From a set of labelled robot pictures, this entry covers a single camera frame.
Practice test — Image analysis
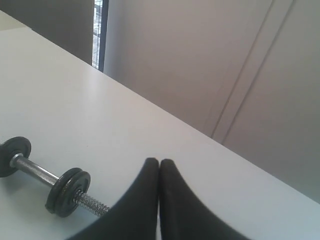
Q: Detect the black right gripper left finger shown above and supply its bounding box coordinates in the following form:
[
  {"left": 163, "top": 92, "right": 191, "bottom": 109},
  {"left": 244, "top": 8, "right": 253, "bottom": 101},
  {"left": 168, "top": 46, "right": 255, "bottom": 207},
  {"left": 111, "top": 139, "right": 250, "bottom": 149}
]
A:
[{"left": 70, "top": 157, "right": 159, "bottom": 240}]

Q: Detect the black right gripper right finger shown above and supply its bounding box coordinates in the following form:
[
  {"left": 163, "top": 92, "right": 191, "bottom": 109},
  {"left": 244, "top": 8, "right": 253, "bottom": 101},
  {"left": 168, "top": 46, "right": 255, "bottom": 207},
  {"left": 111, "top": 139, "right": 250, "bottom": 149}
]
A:
[{"left": 159, "top": 159, "right": 248, "bottom": 240}]

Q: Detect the chrome dumbbell bar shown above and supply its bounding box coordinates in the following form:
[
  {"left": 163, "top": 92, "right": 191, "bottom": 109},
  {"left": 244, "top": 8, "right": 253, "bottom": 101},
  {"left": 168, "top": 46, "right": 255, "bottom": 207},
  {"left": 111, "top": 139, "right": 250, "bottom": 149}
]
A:
[{"left": 10, "top": 154, "right": 110, "bottom": 217}]

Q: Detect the black weight plate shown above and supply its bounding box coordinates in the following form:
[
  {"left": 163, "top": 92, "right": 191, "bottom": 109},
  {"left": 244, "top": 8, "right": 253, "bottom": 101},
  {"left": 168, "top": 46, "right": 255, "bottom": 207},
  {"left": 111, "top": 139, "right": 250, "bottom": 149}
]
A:
[{"left": 45, "top": 167, "right": 91, "bottom": 218}]

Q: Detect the black weight plate right end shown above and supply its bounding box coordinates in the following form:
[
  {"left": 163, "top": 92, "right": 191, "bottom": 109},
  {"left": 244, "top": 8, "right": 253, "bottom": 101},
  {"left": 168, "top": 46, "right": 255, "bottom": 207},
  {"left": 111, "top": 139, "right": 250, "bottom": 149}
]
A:
[{"left": 44, "top": 167, "right": 82, "bottom": 208}]

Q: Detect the black weight plate end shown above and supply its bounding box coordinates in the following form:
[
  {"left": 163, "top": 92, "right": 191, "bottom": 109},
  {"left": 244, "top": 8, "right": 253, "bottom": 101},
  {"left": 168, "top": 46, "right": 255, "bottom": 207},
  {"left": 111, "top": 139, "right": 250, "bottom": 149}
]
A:
[
  {"left": 44, "top": 167, "right": 82, "bottom": 208},
  {"left": 0, "top": 136, "right": 32, "bottom": 178}
]

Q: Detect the black weight plate left end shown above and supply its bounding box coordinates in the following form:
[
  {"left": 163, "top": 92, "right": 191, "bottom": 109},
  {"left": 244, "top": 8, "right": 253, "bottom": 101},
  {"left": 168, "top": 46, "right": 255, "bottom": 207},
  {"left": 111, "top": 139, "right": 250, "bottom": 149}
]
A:
[{"left": 0, "top": 136, "right": 32, "bottom": 178}]

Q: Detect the dark window frame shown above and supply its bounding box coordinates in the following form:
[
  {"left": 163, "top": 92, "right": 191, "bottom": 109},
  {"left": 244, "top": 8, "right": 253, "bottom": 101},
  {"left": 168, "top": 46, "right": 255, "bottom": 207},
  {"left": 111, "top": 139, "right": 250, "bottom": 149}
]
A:
[{"left": 92, "top": 0, "right": 109, "bottom": 72}]

